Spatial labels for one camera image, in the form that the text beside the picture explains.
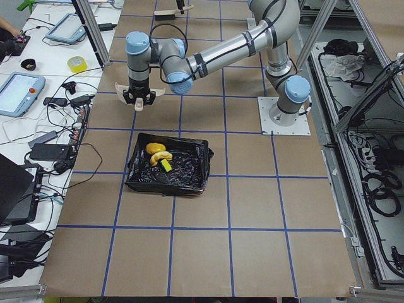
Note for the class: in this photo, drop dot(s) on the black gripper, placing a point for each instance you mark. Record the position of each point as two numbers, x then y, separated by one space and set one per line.
137 88

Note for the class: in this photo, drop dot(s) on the white plastic dustpan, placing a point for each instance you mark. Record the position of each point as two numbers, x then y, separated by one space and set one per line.
138 106

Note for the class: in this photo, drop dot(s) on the white brush with black bristles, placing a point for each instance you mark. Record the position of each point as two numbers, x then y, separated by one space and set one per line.
170 14

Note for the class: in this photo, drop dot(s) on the yellow green sponge piece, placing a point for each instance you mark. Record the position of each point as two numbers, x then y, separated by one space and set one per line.
165 165

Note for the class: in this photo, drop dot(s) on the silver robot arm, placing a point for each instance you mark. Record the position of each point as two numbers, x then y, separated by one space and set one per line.
180 6
276 22

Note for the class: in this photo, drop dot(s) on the black lined trash bin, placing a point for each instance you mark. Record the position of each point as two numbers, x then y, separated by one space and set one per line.
190 166

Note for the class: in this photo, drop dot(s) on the yellow tape roll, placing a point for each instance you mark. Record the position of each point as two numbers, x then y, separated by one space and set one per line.
77 64

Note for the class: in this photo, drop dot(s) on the blue teach pendant tablet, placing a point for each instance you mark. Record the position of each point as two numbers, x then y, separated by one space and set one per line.
68 30

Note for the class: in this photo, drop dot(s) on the black power adapter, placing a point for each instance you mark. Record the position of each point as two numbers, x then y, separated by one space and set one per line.
50 152

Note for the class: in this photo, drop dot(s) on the black laptop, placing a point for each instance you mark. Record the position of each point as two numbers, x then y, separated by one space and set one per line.
20 188

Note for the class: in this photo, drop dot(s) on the crumpled white cloth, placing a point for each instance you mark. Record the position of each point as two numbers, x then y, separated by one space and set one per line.
345 67

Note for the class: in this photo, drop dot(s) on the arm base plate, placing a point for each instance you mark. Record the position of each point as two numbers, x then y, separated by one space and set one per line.
277 123

